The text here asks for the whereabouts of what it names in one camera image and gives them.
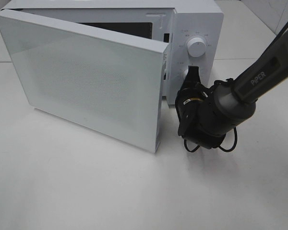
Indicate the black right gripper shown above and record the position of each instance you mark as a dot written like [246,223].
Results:
[191,93]

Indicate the white microwave knob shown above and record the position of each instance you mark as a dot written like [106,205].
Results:
[196,46]
[184,74]

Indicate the white microwave door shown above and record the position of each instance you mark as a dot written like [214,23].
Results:
[103,80]

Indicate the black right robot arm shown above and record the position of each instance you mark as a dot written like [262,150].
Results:
[215,111]

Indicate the white microwave oven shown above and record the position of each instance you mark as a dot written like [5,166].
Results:
[144,24]

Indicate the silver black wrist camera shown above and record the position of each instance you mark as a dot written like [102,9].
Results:
[199,136]

